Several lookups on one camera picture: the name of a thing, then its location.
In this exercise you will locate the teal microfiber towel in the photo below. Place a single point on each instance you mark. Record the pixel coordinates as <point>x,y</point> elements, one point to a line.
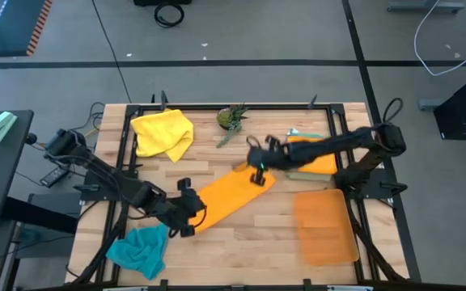
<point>140,252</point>

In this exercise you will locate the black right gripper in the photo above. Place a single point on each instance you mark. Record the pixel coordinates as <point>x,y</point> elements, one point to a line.
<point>269,157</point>

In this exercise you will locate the black power adapter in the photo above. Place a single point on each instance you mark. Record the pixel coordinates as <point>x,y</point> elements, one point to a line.
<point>55,176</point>

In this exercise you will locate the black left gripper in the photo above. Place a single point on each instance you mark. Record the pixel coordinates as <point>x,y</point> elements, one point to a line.
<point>182,210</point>

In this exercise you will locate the small potted succulent plant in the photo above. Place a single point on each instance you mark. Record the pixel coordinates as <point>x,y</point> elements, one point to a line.
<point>227,117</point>

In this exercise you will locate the black equipment base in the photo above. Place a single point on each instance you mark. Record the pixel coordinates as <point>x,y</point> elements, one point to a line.
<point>162,2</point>

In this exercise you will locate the black aluminium rig frame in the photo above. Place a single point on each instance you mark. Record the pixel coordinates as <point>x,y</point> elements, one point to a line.
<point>265,106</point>

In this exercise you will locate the pale green teal-edged towel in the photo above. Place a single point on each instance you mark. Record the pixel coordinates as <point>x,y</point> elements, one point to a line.
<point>310,176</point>

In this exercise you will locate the grey desk base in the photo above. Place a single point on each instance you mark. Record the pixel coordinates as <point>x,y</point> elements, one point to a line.
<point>419,6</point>

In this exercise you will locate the black orange-edged floor mat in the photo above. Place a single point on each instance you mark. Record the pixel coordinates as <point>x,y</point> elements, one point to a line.
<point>10,24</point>

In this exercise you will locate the yellow microfiber towel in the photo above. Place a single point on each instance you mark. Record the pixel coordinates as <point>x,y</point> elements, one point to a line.
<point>162,131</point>

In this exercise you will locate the black round knob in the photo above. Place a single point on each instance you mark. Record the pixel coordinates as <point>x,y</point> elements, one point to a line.
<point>32,139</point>

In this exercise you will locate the orange microfiber towel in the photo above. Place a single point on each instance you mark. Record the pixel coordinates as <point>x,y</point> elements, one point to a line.
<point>322,165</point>
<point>233,194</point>

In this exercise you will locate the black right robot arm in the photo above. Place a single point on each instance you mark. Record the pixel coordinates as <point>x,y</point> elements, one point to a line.
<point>338,143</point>

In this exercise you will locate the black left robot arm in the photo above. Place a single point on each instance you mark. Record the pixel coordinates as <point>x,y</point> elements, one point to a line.
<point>107,178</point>

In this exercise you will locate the translucent orange plastic sheet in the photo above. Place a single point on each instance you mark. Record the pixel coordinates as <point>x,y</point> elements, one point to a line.
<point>326,230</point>

